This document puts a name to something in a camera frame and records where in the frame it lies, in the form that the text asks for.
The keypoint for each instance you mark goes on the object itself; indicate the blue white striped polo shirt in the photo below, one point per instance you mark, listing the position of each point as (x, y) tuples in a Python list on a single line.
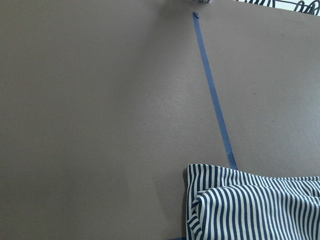
[(227, 204)]

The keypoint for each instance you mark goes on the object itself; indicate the brown paper table cover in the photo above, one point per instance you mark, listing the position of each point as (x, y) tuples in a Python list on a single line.
[(104, 103)]

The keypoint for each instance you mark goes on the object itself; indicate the blue tape line lengthwise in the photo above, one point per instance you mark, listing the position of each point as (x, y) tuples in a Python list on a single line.
[(213, 93)]

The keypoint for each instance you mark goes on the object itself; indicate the blue tape line crosswise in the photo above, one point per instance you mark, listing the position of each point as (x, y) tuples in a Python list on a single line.
[(178, 238)]

